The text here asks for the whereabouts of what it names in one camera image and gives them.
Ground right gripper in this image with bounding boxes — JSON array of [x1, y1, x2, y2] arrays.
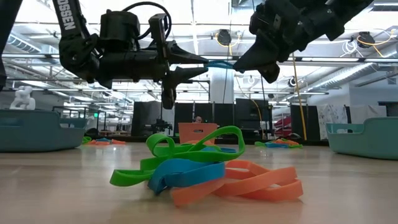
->
[[233, 0, 331, 84]]

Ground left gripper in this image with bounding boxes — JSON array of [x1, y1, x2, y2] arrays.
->
[[98, 39, 210, 110]]

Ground white column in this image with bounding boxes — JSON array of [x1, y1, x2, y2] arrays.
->
[[210, 70, 234, 104]]

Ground black partition panel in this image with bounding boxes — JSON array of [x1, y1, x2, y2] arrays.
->
[[234, 98, 270, 130], [290, 104, 321, 141], [174, 102, 234, 127]]

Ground orange plastic basket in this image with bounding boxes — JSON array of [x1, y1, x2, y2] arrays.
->
[[178, 122, 218, 144]]

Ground red rack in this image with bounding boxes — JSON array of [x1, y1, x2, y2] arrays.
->
[[274, 116, 292, 138]]

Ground dark grey partition panel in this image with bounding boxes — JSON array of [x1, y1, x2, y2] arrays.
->
[[131, 101, 175, 137]]

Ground white patterned sheet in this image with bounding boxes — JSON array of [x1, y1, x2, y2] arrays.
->
[[317, 104, 348, 140]]

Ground teal plastic basket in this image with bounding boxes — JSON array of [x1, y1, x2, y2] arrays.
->
[[325, 116, 398, 161]]

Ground dark monitor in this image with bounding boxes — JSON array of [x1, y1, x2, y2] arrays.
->
[[377, 101, 398, 118]]

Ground white robot figure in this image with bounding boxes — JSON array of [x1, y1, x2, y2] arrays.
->
[[9, 85, 37, 110]]

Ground blue plastic basket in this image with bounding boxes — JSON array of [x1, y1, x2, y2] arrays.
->
[[0, 108, 88, 153]]

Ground black frame stand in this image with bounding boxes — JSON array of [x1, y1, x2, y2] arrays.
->
[[159, 79, 211, 138]]

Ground black hanging cable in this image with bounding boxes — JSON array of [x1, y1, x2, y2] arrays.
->
[[260, 81, 266, 139]]

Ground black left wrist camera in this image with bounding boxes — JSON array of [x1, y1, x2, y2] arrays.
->
[[148, 12, 169, 43]]

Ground black ceiling cable reel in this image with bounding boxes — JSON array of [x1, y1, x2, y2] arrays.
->
[[216, 29, 233, 47], [356, 30, 376, 49]]

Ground yellow hanging cable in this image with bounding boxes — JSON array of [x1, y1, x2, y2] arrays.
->
[[291, 52, 308, 141]]

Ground long ceiling light rail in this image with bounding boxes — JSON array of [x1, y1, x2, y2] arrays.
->
[[0, 53, 398, 62]]

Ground black left camera cable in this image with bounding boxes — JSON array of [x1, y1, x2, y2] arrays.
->
[[122, 1, 173, 40]]

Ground silver air duct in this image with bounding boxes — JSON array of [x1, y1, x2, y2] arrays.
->
[[306, 62, 398, 91]]

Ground black metal table frame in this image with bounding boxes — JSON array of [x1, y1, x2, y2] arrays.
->
[[93, 135, 330, 147]]

